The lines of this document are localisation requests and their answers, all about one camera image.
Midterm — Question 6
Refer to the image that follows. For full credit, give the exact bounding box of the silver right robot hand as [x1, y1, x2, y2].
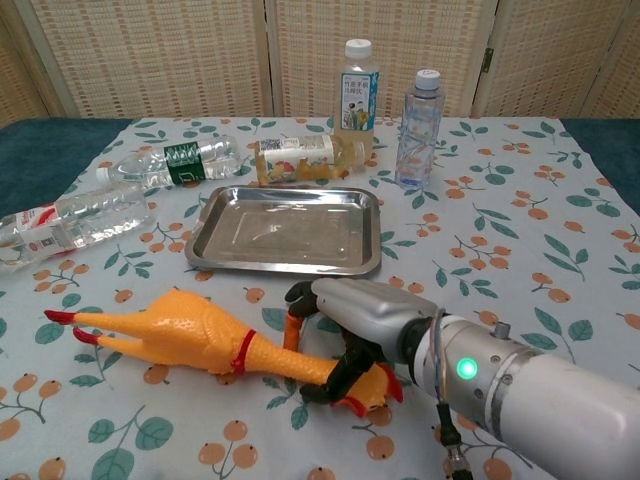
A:
[282, 277, 444, 407]

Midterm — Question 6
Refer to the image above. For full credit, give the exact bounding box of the yellow rubber chicken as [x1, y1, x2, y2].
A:
[43, 287, 405, 419]

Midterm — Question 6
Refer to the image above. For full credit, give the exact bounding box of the silver rectangular metal tray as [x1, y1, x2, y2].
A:
[184, 186, 384, 279]

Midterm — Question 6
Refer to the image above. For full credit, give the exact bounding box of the floral leaf print tablecloth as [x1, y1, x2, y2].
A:
[0, 117, 640, 480]

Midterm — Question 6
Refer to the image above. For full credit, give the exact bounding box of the yellow tea bottle without cap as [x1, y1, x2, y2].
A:
[253, 133, 369, 186]

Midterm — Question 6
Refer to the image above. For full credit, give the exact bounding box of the clear blue ribbed bottle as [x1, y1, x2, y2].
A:
[394, 68, 446, 190]

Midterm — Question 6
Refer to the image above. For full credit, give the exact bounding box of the white cap tea bottle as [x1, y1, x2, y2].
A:
[333, 38, 380, 151]

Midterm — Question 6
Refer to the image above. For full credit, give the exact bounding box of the green label water bottle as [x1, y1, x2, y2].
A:
[95, 135, 246, 191]

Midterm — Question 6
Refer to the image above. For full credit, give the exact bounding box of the red label water bottle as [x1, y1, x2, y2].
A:
[0, 182, 154, 274]

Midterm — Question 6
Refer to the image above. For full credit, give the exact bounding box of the woven rattan folding screen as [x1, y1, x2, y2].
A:
[0, 0, 640, 121]

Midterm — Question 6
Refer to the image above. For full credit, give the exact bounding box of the teal table cover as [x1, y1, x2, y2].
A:
[0, 117, 640, 216]

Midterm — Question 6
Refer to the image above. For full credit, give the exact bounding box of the black arm cable with connector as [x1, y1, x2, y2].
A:
[435, 399, 472, 480]

